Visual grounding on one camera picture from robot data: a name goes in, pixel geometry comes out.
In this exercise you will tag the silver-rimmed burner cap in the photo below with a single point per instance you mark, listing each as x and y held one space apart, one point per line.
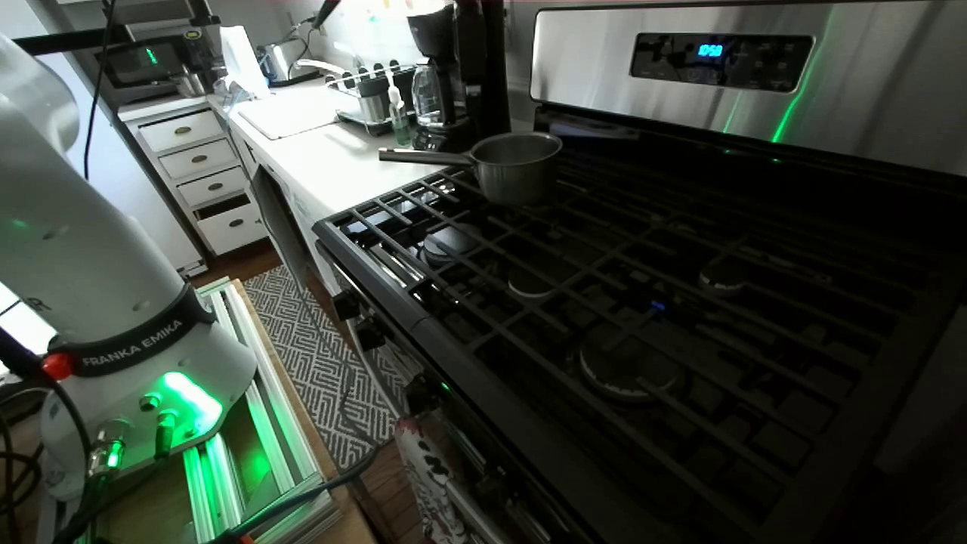
732 272

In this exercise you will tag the black stove knob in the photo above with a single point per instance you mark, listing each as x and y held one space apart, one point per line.
348 302
369 332
420 395

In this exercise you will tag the white drawer cabinet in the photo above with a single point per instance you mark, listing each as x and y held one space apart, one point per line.
197 171

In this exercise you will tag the black and white patterned towel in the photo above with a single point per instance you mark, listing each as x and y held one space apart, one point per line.
439 485

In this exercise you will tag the small black burner cap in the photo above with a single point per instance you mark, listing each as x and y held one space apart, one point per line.
449 243

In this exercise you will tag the grey utensil container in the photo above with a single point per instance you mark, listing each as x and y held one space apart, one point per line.
372 96

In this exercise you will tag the black box with green light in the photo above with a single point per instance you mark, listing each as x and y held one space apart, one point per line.
140 67

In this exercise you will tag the silver kettle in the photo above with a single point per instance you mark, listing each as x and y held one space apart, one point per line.
278 62

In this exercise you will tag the large round burner cap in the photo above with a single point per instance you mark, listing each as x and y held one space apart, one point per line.
624 364

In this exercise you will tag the black coffee maker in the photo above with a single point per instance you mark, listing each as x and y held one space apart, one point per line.
474 69

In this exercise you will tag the black cast iron stove grate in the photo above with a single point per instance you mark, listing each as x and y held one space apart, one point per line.
704 332

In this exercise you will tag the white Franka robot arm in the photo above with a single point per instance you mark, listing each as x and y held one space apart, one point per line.
91 261

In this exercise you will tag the black mounting bar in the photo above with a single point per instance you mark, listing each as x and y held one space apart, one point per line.
71 36

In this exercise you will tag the white cutting board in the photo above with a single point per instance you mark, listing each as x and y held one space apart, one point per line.
292 113

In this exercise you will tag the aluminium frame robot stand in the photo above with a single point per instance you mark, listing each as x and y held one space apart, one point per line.
266 441

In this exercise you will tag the stainless steel gas range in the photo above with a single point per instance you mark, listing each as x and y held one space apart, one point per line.
864 69

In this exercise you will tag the grey patterned floor rug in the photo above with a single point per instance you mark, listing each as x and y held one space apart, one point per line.
323 364

